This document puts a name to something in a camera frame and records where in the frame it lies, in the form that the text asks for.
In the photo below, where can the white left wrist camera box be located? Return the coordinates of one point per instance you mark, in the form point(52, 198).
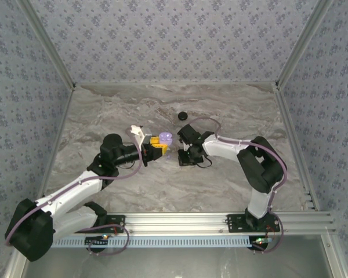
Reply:
point(137, 131)

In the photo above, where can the aluminium frame corner post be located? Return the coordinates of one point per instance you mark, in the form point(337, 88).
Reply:
point(304, 43)
point(51, 46)

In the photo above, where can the aluminium frame side rail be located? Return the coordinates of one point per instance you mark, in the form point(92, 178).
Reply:
point(57, 144)
point(295, 144)

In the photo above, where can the small circuit board with LED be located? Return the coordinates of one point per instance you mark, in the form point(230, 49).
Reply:
point(261, 241)
point(97, 241)

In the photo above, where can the black earbud charging case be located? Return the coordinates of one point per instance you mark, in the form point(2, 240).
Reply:
point(182, 116)

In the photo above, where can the grey metal base panel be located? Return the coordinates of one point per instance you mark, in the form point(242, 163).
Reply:
point(177, 263)

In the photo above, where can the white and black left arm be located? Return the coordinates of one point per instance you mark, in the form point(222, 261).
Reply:
point(72, 188)

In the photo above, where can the wide aluminium frame rail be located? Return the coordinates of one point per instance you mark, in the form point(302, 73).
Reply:
point(177, 223)

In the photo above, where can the thin aluminium frame rail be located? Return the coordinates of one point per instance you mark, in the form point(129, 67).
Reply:
point(174, 83)

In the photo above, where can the aluminium frame lower rail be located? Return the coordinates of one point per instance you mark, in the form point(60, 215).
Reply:
point(17, 269)
point(333, 257)

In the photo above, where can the purple earbud charging case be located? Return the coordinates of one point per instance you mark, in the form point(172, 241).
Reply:
point(165, 136)

